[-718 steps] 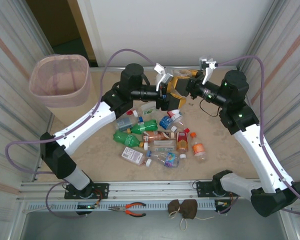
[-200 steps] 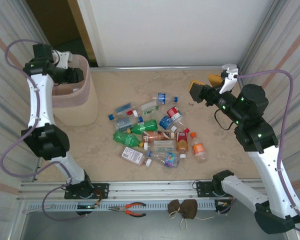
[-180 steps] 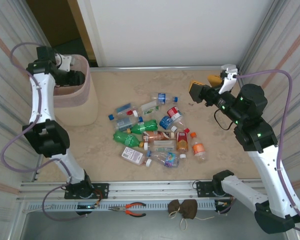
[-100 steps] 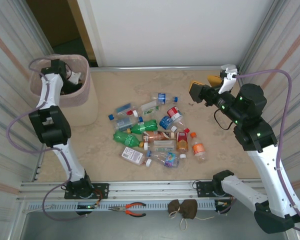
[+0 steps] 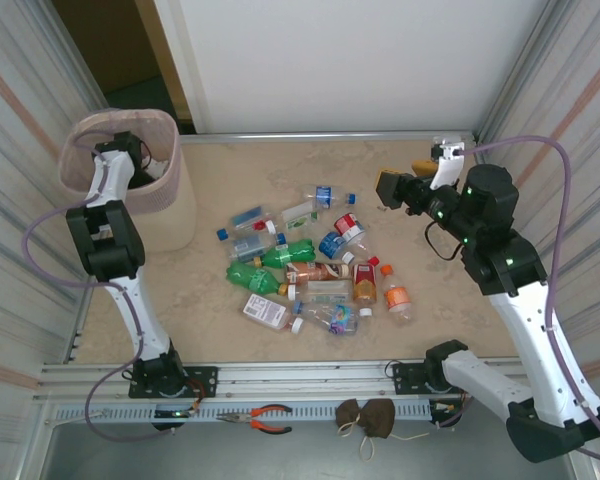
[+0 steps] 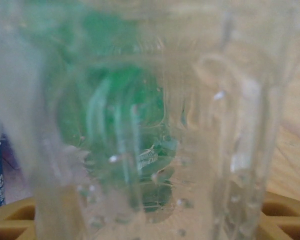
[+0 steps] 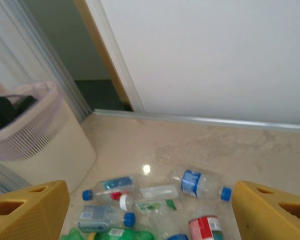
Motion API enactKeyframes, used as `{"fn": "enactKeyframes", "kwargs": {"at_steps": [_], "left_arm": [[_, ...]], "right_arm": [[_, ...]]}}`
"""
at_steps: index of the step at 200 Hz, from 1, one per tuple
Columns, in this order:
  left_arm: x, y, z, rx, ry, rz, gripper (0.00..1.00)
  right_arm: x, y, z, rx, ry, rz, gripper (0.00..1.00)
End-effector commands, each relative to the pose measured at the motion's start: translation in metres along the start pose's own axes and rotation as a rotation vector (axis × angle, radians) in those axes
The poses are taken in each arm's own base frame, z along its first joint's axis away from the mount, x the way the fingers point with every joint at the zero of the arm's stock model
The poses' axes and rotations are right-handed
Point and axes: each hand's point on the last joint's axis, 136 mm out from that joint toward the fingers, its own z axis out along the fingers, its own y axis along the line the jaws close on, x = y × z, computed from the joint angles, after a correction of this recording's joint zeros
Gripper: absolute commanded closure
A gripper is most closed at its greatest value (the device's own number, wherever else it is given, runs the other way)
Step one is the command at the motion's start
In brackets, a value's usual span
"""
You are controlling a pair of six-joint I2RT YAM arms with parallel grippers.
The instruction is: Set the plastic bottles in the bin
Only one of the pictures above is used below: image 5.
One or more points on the clear bottle red label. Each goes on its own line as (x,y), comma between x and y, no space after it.
(349,225)

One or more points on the clear bottle blue white label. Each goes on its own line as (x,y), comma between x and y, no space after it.
(325,195)

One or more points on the crushed bottle dark blue label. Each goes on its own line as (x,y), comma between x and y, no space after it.
(331,243)

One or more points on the clear bottle green label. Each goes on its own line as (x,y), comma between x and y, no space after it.
(302,217)

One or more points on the pink beige waste bin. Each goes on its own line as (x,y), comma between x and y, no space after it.
(175,220)

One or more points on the amber tea bottle red label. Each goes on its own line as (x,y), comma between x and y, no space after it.
(365,285)

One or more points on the orange drink bottle orange cap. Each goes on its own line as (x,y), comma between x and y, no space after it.
(397,297)

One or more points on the brown label bottle white cap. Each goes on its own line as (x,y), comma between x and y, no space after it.
(315,272)

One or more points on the green bottle yellow cap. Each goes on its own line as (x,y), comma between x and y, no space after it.
(287,252)
(250,276)

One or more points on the clear square bottle white cap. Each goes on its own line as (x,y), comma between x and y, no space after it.
(325,291)

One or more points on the clear bottle colourful purple label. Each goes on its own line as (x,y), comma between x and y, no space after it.
(342,320)

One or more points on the clear bottle grey blue label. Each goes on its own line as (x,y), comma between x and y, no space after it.
(250,246)

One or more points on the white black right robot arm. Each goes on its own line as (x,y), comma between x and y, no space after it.
(530,330)

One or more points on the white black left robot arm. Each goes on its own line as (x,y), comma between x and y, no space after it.
(130,310)

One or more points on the brown wooden door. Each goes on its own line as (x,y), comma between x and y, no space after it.
(158,40)

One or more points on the flat clear bottle blue cap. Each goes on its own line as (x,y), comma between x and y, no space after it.
(247,216)

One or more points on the brown cloth pouch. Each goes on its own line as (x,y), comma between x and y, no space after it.
(379,417)
(347,412)

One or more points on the small circuit board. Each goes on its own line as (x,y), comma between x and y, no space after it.
(175,413)

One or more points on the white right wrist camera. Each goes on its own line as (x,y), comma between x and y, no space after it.
(447,160)

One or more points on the aluminium table edge rail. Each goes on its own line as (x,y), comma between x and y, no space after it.
(330,135)

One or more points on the aluminium frame post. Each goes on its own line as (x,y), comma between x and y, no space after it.
(70,55)
(517,70)

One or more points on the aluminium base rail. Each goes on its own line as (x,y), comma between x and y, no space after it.
(305,380)

